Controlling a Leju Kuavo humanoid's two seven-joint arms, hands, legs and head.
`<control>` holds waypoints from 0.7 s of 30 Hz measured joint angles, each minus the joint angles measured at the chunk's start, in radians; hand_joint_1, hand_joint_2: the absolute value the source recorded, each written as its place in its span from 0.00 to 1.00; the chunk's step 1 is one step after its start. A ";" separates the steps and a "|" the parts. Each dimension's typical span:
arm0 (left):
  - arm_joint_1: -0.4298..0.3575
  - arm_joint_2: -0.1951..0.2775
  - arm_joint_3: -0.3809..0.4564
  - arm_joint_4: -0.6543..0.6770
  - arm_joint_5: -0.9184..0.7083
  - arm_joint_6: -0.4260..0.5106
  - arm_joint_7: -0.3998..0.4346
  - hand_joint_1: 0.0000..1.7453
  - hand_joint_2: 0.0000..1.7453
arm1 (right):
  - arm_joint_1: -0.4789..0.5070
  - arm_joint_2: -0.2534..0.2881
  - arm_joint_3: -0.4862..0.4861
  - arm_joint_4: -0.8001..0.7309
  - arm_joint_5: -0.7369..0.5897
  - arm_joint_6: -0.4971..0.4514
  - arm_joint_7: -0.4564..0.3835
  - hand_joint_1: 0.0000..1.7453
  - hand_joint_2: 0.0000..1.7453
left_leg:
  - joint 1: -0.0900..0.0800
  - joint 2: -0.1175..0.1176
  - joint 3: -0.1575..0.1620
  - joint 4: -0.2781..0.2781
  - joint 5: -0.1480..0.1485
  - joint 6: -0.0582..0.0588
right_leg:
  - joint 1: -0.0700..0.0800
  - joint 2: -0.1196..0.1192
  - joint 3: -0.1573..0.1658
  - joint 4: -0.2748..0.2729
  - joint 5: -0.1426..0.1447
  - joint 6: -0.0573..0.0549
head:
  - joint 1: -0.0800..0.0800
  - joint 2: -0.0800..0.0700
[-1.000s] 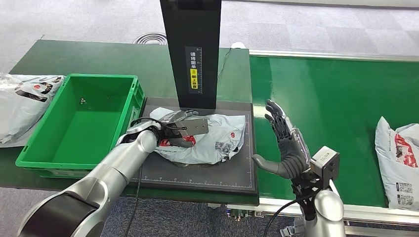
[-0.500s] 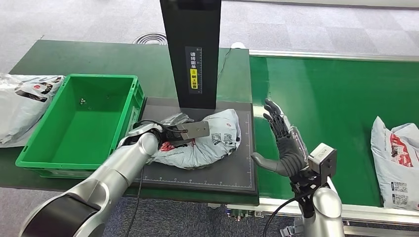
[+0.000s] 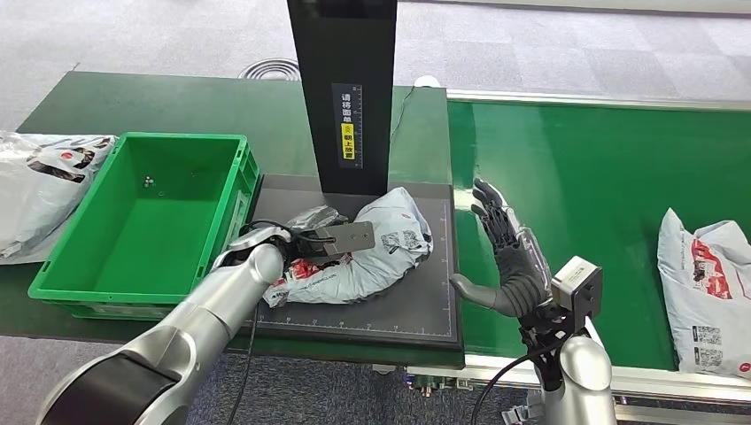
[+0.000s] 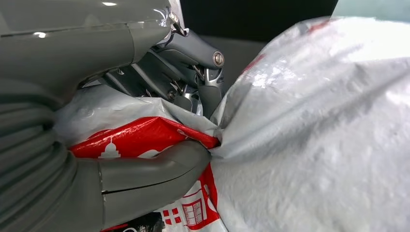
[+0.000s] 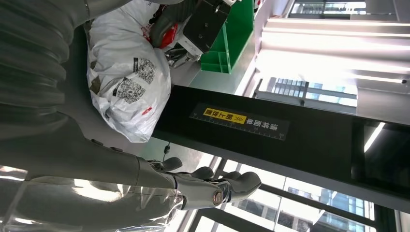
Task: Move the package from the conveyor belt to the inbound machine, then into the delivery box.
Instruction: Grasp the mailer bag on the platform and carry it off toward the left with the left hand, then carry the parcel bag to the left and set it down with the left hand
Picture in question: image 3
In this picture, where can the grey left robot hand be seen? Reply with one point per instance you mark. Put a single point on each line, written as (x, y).
(302, 252)

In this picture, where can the silver conveyor support bracket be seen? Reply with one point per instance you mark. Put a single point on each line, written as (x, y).
(522, 415)

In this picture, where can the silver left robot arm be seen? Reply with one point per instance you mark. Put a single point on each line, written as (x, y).
(205, 317)

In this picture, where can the white round cap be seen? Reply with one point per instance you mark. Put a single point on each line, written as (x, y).
(427, 81)

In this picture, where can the round metal floor outlet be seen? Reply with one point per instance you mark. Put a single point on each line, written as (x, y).
(270, 69)

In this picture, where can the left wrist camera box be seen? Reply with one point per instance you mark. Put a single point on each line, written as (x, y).
(352, 237)

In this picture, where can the grey red-print poly mailer package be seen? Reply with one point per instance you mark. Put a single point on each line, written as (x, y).
(387, 252)

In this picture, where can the black scanner column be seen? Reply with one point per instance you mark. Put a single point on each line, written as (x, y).
(346, 53)

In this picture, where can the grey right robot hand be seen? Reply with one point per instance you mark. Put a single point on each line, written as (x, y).
(519, 275)

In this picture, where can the grey poly mailer QR labels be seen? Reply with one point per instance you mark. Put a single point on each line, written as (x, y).
(698, 293)

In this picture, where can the black yellow column label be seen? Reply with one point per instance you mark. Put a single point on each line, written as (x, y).
(347, 135)

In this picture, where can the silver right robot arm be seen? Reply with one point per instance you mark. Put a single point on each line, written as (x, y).
(578, 375)

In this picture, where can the green plastic crate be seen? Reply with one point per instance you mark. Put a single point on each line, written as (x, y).
(141, 234)

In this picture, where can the black scanner base plate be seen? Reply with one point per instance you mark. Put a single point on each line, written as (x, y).
(381, 314)

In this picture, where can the metal conveyor connector bracket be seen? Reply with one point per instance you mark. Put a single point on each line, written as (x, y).
(434, 385)

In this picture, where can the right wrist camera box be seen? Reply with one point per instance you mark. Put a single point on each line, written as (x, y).
(581, 290)

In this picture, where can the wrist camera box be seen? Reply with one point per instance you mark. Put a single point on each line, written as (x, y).
(352, 237)
(581, 290)

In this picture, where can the grey poly mailer black print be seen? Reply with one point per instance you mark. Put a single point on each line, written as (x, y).
(35, 199)

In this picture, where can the silver conveyor side rail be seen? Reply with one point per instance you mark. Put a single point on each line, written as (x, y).
(675, 384)
(586, 98)

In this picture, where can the green conveyor belt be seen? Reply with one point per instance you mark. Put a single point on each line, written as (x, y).
(586, 146)

